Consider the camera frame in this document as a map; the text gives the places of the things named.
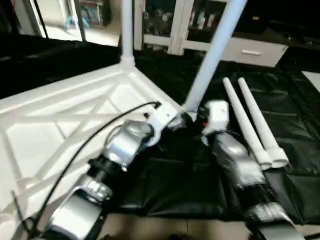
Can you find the white plastic table leg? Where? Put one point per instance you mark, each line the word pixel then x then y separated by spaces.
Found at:
pixel 245 120
pixel 215 50
pixel 127 30
pixel 262 120

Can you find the white plastic table top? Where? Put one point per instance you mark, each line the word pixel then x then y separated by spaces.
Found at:
pixel 60 130

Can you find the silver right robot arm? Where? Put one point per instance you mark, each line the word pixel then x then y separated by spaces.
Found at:
pixel 245 175

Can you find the black work mat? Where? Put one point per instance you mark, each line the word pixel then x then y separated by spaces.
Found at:
pixel 185 175

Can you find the white drawer unit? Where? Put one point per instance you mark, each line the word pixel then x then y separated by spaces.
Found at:
pixel 255 52

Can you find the white glass door cabinet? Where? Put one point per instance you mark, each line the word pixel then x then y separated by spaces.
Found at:
pixel 180 25

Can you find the white flat board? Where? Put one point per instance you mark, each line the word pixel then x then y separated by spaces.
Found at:
pixel 312 81

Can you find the colourful toy box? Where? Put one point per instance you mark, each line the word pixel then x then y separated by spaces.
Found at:
pixel 94 12

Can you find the white framed glass door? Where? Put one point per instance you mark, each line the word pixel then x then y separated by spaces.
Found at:
pixel 50 20

